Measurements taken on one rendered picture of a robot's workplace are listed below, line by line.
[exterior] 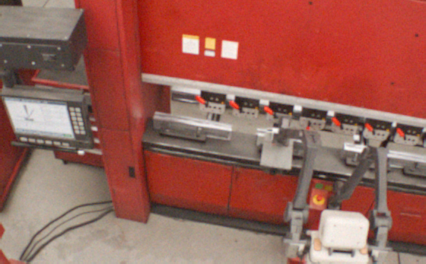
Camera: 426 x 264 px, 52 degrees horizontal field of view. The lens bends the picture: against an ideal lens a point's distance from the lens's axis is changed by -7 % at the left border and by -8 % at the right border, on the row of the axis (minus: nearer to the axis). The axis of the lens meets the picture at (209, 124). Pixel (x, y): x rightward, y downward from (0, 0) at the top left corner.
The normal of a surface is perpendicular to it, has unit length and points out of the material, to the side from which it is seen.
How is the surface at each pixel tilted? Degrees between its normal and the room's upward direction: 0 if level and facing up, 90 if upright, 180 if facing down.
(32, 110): 90
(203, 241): 0
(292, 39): 90
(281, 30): 90
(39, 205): 0
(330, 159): 0
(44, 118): 90
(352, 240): 48
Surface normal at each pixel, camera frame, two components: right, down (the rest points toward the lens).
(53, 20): 0.04, -0.68
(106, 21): -0.18, 0.71
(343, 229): -0.07, 0.07
